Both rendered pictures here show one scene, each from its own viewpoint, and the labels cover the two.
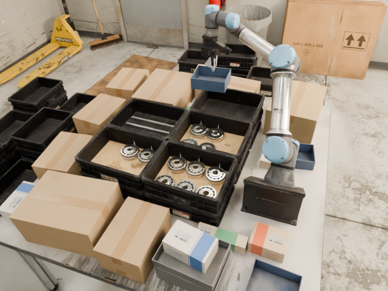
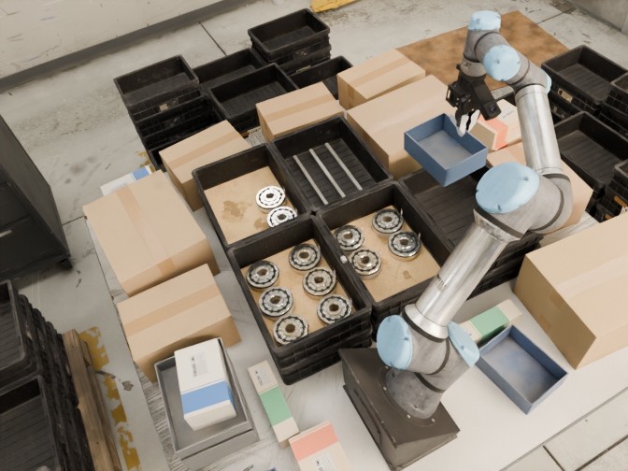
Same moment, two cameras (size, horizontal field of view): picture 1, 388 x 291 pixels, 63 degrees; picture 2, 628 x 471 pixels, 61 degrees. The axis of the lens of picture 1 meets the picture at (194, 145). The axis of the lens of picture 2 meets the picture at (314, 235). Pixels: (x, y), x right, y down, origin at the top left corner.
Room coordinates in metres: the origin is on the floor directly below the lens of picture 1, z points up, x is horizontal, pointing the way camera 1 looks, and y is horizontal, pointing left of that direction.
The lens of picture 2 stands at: (0.52, -0.68, 2.21)
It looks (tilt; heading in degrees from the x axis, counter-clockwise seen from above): 51 degrees down; 47
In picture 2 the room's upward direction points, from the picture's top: 9 degrees counter-clockwise
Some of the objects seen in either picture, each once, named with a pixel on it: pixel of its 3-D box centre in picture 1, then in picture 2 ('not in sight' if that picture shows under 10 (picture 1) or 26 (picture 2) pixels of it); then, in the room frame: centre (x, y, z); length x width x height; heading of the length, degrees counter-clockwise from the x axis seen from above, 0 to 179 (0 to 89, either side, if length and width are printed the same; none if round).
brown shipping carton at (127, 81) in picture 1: (129, 87); (380, 88); (2.12, 0.46, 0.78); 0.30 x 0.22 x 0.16; 162
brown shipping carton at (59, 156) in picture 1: (68, 160); (209, 164); (1.35, 0.74, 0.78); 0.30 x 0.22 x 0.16; 164
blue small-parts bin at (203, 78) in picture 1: (211, 78); (444, 148); (1.62, -0.12, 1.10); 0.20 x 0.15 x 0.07; 69
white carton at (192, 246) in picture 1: (190, 245); (205, 383); (0.71, 0.04, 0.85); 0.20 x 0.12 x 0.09; 57
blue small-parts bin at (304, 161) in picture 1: (295, 155); (519, 367); (1.32, -0.59, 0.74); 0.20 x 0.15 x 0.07; 76
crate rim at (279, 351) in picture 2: (190, 169); (295, 279); (1.08, 0.03, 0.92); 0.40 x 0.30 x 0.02; 65
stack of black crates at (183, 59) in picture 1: (200, 71); (581, 98); (3.13, -0.12, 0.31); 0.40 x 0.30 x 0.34; 68
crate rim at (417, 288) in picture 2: (211, 132); (385, 240); (1.35, -0.10, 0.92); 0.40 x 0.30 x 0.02; 65
